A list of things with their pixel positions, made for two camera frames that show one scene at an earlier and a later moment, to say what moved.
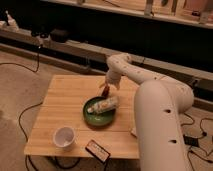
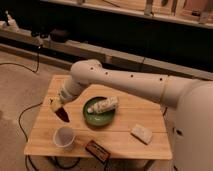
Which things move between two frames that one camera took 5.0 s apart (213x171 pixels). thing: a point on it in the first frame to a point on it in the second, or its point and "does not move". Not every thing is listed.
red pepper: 105,91 to 62,114
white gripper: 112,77 to 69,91
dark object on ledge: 59,35 does not move
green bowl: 98,119 does not move
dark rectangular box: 97,151 does not move
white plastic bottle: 104,106 does not move
